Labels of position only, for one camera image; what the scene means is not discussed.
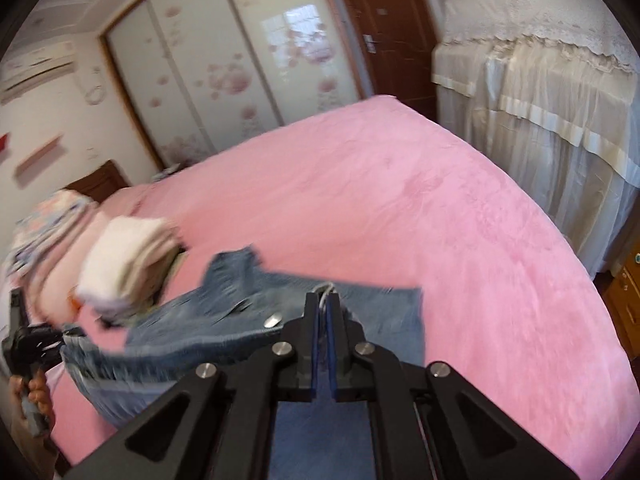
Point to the white air conditioner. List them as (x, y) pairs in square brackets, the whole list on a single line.
[(35, 70)]

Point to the white folded garment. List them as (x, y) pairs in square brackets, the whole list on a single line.
[(110, 270)]

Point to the brown wooden door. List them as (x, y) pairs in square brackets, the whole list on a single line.
[(385, 20)]

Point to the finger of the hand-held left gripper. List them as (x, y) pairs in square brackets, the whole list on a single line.
[(72, 332)]

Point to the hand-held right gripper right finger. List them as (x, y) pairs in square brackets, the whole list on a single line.
[(331, 360)]

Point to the person's left forearm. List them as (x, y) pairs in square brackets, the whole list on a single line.
[(30, 455)]

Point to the cream folded garment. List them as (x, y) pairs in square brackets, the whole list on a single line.
[(155, 250)]

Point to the person's left hand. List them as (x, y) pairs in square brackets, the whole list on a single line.
[(40, 392)]

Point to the brown wooden headboard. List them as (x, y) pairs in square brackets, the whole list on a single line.
[(100, 182)]

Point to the red wall ornament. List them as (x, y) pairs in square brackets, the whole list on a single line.
[(4, 142)]

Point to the floral sliding door wardrobe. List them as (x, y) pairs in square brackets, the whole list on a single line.
[(225, 60)]

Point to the cream lace furniture cover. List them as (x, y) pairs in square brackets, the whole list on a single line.
[(550, 110)]

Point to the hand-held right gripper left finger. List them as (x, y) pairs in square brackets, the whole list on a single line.
[(315, 360)]

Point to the blue denim jacket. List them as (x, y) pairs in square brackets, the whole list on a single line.
[(200, 325)]

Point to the wooden drawer cabinet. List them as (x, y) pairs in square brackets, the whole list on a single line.
[(627, 300)]

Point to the floral folded quilt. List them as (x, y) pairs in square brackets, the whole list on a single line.
[(45, 215)]

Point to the pink bed blanket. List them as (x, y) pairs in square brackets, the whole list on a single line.
[(400, 210)]

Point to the pink wall shelf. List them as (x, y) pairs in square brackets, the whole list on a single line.
[(40, 155)]

